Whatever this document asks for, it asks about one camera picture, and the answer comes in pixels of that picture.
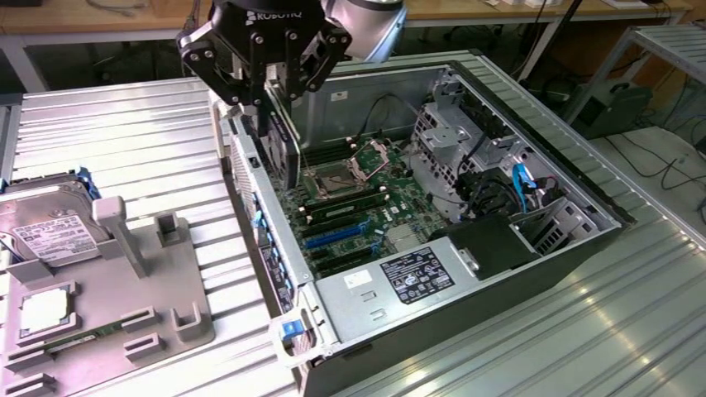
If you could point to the green RAM stick in slot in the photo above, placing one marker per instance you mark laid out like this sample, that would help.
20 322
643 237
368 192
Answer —
342 209

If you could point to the metal socket cover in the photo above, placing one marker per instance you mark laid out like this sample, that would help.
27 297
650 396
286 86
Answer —
372 159

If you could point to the blue expansion slot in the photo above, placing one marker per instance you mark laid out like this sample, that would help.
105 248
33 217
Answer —
336 235

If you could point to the silver drive cage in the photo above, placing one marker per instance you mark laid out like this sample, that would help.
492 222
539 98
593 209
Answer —
440 165

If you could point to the grey parts rack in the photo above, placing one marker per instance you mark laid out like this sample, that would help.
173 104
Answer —
109 297

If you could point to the CPU socket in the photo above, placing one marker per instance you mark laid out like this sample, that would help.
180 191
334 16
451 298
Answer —
336 182

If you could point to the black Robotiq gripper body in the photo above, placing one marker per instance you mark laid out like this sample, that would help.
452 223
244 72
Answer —
264 29

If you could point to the silver power supply unit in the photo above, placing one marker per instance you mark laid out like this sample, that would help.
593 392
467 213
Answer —
375 302

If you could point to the silver disk bay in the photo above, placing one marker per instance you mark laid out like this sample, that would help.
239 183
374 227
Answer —
551 231

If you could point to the black plastic shroud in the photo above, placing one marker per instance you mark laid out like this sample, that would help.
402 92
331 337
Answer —
491 248

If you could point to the blue case latch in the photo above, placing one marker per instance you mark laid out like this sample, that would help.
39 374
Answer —
291 331

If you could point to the silver CPU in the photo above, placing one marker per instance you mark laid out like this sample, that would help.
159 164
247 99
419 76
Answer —
47 310

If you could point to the green motherboard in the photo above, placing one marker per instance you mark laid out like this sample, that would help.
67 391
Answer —
396 207

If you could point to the graphics card with metal bracket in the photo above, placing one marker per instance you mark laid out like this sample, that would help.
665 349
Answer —
284 144

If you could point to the slatted metal table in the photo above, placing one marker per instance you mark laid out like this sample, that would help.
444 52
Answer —
673 49

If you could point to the open grey PC case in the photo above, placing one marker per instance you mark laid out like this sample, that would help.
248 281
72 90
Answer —
496 302

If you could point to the long black expansion slot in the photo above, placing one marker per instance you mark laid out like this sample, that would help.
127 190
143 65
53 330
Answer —
331 223

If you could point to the black device on floor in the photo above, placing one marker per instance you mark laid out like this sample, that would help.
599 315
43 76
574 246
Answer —
611 107

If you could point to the blue disk carrier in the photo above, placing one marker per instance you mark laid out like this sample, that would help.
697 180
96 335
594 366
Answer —
83 178

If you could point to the silver hard disk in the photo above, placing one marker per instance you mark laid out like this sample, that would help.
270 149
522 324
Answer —
49 231

